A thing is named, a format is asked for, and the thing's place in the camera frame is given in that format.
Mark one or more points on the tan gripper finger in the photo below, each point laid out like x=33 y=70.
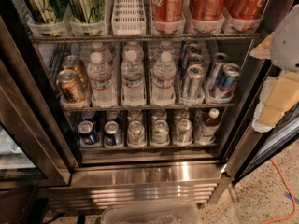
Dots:
x=262 y=51
x=278 y=95

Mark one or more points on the water bottle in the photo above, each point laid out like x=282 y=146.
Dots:
x=99 y=74
x=162 y=79
x=164 y=46
x=101 y=48
x=133 y=45
x=132 y=77

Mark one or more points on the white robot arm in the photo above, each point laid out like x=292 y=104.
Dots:
x=285 y=43

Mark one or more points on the fridge door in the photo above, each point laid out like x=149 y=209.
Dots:
x=247 y=149

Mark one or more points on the brown juice bottle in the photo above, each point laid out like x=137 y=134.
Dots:
x=208 y=125

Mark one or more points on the empty white shelf tray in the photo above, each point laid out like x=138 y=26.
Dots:
x=128 y=17

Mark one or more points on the steel fridge cabinet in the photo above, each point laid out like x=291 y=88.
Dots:
x=75 y=178

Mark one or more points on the rear right silver can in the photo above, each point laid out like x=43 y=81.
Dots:
x=219 y=60

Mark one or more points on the blue silver energy can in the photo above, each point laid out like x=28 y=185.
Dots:
x=228 y=77

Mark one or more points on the right red cola can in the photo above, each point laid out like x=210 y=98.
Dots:
x=244 y=9

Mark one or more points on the red cola can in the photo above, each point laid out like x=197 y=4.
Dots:
x=205 y=10
x=167 y=10
x=244 y=9

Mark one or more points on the rear silver energy can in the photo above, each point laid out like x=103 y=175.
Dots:
x=188 y=48

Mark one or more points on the middle silver energy can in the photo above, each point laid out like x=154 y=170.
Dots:
x=190 y=60

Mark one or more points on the front silver energy can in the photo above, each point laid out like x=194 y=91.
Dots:
x=192 y=81

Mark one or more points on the middle red cola can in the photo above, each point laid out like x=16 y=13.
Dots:
x=205 y=10

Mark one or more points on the rightmost bottom soda can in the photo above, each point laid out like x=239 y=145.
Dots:
x=183 y=131

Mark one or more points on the left red cola can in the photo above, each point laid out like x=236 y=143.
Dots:
x=167 y=10

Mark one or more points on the green white soda can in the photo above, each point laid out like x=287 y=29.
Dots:
x=160 y=131

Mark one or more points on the blue soda can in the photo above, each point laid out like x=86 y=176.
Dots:
x=112 y=136
x=87 y=133

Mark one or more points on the right green can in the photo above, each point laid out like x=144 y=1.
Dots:
x=88 y=11

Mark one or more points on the rear gold can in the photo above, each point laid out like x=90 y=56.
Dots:
x=74 y=63

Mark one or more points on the gold can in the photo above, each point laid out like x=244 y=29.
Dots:
x=71 y=86
x=74 y=63

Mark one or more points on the left blue soda can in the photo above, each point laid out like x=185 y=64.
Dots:
x=87 y=133

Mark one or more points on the front gold can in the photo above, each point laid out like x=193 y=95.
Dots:
x=71 y=86

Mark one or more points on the left green can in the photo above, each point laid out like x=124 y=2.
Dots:
x=47 y=11

